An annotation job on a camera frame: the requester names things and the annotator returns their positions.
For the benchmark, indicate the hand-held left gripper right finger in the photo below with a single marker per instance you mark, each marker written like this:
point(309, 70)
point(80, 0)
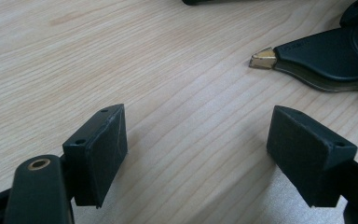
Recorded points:
point(304, 155)

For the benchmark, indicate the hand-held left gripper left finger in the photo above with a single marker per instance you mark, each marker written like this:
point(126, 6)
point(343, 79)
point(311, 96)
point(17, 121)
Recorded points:
point(102, 155)

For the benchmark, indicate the black correction tape dispenser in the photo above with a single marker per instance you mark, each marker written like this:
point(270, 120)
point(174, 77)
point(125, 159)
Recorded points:
point(323, 59)

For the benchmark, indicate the black mesh pencil case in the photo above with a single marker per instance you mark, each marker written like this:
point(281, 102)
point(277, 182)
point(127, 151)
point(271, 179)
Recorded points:
point(205, 1)

